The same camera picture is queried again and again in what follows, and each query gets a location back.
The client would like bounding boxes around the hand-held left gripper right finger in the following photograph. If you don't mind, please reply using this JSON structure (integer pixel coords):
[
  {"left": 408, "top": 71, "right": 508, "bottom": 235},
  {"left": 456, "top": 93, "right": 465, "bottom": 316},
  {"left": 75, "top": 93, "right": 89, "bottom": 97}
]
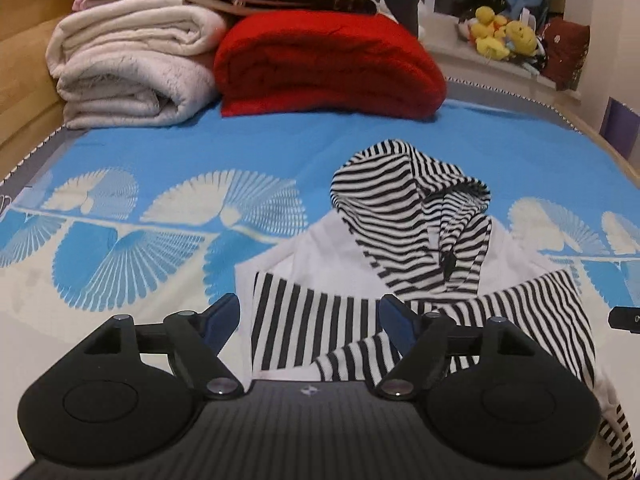
[{"left": 372, "top": 294, "right": 543, "bottom": 401}]

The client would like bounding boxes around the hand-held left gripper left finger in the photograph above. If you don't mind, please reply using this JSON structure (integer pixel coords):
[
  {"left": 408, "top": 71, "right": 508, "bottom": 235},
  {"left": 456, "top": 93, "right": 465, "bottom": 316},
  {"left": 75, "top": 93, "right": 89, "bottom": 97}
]
[{"left": 75, "top": 292, "right": 246, "bottom": 401}]

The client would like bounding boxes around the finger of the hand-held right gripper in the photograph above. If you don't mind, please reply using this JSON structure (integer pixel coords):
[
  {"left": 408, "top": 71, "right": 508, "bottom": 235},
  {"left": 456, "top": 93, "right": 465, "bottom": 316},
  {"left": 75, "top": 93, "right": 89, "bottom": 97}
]
[{"left": 607, "top": 305, "right": 640, "bottom": 332}]

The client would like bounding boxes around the black white striped hoodie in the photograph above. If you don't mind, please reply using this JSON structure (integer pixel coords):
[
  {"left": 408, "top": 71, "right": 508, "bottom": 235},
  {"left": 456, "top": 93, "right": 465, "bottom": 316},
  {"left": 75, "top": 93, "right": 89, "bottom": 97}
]
[{"left": 250, "top": 140, "right": 633, "bottom": 480}]

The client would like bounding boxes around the blue white printed bed mat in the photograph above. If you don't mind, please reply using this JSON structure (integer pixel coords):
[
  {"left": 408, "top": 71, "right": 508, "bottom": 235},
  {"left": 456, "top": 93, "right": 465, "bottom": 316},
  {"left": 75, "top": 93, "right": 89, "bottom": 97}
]
[{"left": 0, "top": 77, "right": 640, "bottom": 480}]

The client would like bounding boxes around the purple box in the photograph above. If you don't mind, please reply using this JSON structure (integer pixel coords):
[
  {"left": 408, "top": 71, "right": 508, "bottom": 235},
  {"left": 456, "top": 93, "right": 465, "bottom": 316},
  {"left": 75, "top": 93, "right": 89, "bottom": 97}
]
[{"left": 602, "top": 96, "right": 640, "bottom": 157}]

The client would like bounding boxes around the white folded fleece blanket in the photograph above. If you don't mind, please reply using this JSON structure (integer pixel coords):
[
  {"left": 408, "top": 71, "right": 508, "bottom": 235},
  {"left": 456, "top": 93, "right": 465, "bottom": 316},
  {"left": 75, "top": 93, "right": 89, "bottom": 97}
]
[
  {"left": 47, "top": 0, "right": 233, "bottom": 58},
  {"left": 55, "top": 45, "right": 223, "bottom": 129}
]

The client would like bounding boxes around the red folded blanket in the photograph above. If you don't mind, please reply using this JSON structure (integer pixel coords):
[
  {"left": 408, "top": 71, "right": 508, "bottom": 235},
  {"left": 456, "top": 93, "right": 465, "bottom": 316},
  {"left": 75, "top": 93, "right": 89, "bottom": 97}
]
[{"left": 214, "top": 10, "right": 448, "bottom": 121}]

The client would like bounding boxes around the dark red cushion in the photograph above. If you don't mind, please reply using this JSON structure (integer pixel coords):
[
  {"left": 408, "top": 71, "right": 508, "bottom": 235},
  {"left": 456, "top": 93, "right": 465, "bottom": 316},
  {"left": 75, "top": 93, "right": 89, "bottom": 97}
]
[{"left": 540, "top": 16, "right": 592, "bottom": 92}]

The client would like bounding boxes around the yellow plush bear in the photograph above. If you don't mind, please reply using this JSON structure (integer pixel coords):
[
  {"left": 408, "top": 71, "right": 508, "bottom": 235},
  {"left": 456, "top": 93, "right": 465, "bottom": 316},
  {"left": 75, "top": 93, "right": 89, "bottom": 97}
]
[{"left": 505, "top": 19, "right": 542, "bottom": 57}]

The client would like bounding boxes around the yellow plush duck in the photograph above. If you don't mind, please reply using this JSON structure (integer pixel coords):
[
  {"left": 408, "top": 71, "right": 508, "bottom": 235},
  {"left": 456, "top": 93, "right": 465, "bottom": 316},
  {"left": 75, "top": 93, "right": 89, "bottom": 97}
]
[{"left": 470, "top": 6, "right": 512, "bottom": 60}]

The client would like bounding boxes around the wooden bed frame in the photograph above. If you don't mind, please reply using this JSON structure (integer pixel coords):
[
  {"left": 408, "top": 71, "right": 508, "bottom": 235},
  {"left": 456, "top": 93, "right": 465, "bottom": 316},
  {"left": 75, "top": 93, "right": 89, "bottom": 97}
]
[{"left": 0, "top": 0, "right": 98, "bottom": 183}]

